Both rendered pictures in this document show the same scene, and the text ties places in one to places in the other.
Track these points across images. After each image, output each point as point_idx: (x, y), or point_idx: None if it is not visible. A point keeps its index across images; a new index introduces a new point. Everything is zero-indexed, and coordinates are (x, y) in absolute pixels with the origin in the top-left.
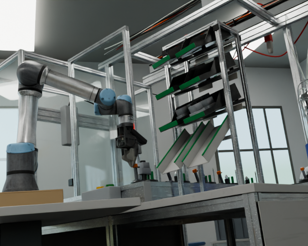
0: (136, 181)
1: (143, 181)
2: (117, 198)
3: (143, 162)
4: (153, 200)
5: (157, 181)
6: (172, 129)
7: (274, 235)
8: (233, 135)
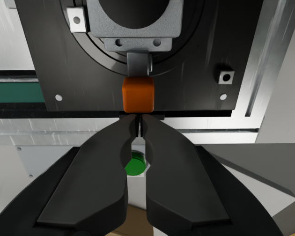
0: (151, 76)
1: (253, 141)
2: (274, 215)
3: (176, 36)
4: (279, 143)
5: (276, 81)
6: None
7: None
8: None
